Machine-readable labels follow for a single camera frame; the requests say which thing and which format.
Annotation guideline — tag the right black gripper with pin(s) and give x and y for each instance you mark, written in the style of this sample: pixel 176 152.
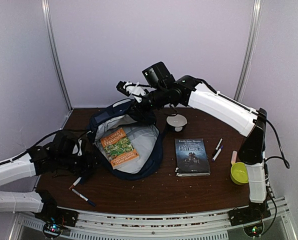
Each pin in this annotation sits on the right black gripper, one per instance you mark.
pixel 137 109

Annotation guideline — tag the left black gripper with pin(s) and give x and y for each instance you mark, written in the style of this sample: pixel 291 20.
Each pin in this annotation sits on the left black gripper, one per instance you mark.
pixel 89 165

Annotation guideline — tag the orange 39-Storey Treehouse book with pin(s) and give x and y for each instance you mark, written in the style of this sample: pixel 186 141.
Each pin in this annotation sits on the orange 39-Storey Treehouse book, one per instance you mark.
pixel 119 150

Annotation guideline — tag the navy blue student backpack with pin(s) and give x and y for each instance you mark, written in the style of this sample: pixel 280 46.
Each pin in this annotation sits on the navy blue student backpack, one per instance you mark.
pixel 140 128

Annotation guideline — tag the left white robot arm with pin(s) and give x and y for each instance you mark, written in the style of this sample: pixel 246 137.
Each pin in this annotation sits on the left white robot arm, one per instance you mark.
pixel 35 162

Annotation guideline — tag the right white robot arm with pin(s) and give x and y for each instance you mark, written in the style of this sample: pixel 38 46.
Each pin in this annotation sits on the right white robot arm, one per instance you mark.
pixel 196 93

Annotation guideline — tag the red tipped white marker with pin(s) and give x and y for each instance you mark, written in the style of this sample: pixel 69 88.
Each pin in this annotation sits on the red tipped white marker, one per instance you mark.
pixel 75 183

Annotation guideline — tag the white and navy bowl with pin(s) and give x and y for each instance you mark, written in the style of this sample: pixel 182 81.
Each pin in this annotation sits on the white and navy bowl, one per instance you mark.
pixel 176 123

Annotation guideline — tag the blue capped white marker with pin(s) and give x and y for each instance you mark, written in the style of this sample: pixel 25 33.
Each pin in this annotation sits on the blue capped white marker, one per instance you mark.
pixel 83 197

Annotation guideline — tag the dark Wuthering Heights book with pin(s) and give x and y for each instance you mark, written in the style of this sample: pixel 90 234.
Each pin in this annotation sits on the dark Wuthering Heights book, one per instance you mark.
pixel 191 158

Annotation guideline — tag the black capped white marker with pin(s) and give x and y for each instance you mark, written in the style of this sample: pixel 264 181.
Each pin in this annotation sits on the black capped white marker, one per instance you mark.
pixel 217 147

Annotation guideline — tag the purple capped white marker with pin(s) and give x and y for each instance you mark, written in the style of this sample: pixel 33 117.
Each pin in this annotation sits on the purple capped white marker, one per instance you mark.
pixel 217 154

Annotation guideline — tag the lime green bowl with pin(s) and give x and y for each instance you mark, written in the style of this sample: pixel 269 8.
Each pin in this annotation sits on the lime green bowl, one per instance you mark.
pixel 239 174

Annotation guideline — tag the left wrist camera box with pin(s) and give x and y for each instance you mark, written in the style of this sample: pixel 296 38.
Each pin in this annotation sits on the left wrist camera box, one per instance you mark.
pixel 66 143

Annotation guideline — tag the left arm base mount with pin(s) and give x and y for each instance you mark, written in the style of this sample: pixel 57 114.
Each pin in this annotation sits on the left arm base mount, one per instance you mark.
pixel 56 219

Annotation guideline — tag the right aluminium corner post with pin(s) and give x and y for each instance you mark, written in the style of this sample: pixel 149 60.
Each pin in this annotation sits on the right aluminium corner post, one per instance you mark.
pixel 250 48

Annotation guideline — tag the aluminium corner post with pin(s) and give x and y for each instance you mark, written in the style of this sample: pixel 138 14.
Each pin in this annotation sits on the aluminium corner post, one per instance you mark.
pixel 55 57
pixel 250 48

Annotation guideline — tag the aluminium front rail frame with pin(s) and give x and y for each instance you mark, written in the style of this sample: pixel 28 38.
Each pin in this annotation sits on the aluminium front rail frame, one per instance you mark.
pixel 208 225

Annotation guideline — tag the left aluminium corner post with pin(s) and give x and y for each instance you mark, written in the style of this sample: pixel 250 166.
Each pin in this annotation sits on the left aluminium corner post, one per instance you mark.
pixel 55 57

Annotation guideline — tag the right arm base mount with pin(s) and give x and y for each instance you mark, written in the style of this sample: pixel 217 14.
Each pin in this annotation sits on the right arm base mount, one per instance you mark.
pixel 251 218

